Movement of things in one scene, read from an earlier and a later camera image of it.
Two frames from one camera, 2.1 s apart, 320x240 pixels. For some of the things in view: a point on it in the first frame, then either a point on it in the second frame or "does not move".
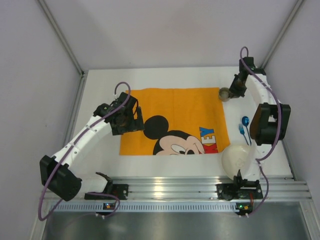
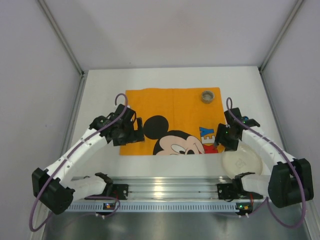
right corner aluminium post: (296, 8) does not move
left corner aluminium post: (68, 47) does not move
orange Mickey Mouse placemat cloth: (178, 121) does not move
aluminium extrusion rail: (204, 188) does not move
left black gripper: (136, 116) -> (135, 130)
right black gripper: (235, 88) -> (222, 135)
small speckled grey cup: (224, 94) -> (207, 97)
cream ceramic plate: (235, 157) does not move
